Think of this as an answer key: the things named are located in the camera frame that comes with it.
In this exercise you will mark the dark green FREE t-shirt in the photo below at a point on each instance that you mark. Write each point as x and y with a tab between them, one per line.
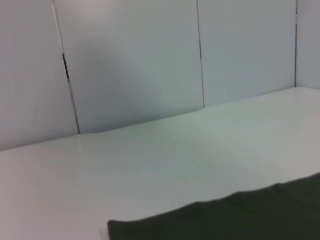
237	217

